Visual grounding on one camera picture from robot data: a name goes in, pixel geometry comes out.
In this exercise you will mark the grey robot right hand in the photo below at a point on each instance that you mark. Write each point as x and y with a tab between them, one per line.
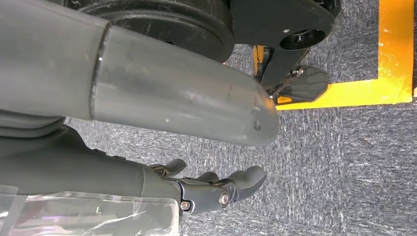
179	91

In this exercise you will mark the yellow floor tape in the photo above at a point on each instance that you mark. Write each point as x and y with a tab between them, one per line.
394	45

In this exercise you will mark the clear plastic camera guard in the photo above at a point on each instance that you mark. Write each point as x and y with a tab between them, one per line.
84	216

